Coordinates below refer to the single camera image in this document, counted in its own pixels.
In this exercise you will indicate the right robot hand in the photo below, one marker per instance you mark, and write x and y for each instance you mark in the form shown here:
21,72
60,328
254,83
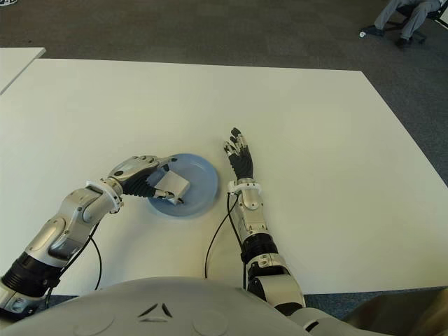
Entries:
243,164

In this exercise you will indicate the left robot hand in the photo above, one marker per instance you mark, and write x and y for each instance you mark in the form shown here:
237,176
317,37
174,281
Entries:
133,175

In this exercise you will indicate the brown blurry object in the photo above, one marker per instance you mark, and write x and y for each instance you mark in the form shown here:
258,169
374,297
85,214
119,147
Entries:
402,318

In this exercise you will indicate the grey robot torso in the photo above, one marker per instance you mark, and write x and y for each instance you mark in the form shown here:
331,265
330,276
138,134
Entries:
175,308

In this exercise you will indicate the seated person grey trousers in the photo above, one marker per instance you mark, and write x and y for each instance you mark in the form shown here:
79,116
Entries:
416,15

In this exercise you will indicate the white cube charger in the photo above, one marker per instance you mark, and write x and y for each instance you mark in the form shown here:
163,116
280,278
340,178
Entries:
173,183

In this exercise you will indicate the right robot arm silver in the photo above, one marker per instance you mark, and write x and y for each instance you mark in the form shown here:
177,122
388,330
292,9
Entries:
255,220

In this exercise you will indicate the blue round plate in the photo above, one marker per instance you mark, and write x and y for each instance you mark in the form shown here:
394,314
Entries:
201,178

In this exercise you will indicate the white side table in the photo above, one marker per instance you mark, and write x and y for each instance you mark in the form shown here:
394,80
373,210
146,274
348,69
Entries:
15,63

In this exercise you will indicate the black office chair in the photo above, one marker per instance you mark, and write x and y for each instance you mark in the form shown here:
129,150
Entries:
393,24

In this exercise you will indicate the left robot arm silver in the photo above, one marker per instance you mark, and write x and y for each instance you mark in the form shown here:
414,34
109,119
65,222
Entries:
66,231

